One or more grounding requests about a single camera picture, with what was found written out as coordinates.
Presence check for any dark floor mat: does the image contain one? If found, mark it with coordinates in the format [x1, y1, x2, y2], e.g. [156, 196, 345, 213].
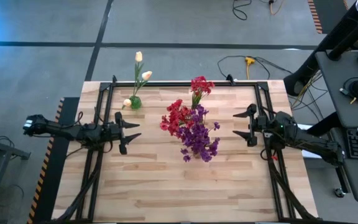
[314, 0, 349, 34]

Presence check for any white paper sheet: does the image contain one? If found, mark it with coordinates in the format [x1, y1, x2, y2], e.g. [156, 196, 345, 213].
[296, 123, 327, 160]

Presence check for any purple flower bunch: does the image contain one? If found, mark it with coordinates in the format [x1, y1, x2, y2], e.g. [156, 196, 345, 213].
[177, 123, 213, 163]
[199, 121, 222, 162]
[191, 104, 210, 125]

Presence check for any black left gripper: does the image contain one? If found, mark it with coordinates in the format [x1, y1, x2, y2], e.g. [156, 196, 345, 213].
[104, 111, 142, 156]

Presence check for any grey desk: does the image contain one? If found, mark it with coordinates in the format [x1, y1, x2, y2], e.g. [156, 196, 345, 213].
[314, 50, 358, 203]

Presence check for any cable bundle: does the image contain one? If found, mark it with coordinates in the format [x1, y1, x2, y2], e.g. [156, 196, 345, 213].
[289, 70, 331, 123]

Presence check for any orange black hazard strip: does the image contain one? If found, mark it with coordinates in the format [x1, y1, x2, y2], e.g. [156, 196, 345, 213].
[308, 0, 323, 35]

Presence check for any black tower fan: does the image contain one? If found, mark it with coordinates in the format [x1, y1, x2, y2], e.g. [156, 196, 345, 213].
[283, 0, 358, 97]

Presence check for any yellow plug cable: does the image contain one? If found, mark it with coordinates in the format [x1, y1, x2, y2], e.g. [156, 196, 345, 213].
[244, 56, 257, 80]

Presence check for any green glass vase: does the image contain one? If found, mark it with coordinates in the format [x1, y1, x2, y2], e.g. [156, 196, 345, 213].
[129, 95, 143, 110]

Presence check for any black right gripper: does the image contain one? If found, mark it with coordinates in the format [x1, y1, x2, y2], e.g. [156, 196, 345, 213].
[232, 103, 273, 147]

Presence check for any grey metal stand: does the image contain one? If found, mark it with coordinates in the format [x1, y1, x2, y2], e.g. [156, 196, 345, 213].
[0, 124, 31, 224]

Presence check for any yellow black hazard strip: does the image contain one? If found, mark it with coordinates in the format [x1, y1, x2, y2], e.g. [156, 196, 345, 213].
[26, 98, 65, 224]

